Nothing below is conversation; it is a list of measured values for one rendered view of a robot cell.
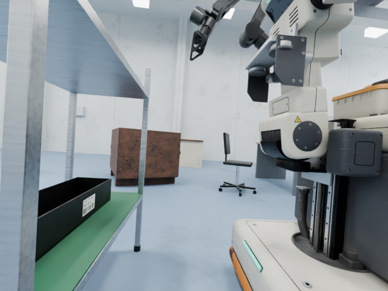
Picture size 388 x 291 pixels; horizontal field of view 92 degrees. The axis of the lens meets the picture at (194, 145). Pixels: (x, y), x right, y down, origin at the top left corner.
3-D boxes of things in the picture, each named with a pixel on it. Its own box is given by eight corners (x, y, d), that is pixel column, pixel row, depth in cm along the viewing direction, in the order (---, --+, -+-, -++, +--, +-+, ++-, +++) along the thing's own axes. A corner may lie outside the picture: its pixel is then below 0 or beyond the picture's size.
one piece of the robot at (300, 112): (303, 157, 95) (296, 35, 93) (384, 167, 57) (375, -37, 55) (253, 161, 93) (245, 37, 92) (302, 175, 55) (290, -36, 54)
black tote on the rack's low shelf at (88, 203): (12, 282, 40) (15, 231, 40) (-76, 282, 39) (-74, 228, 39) (110, 200, 97) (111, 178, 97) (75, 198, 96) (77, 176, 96)
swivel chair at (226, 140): (245, 187, 306) (248, 135, 305) (262, 197, 253) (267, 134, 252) (212, 186, 297) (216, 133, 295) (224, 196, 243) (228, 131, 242)
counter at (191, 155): (194, 160, 716) (195, 140, 715) (201, 168, 498) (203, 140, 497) (175, 159, 709) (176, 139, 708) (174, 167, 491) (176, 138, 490)
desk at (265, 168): (285, 179, 417) (287, 144, 416) (340, 198, 274) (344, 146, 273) (253, 177, 411) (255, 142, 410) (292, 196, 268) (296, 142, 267)
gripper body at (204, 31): (194, 32, 87) (202, 19, 87) (193, 44, 97) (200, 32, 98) (206, 40, 88) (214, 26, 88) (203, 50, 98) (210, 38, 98)
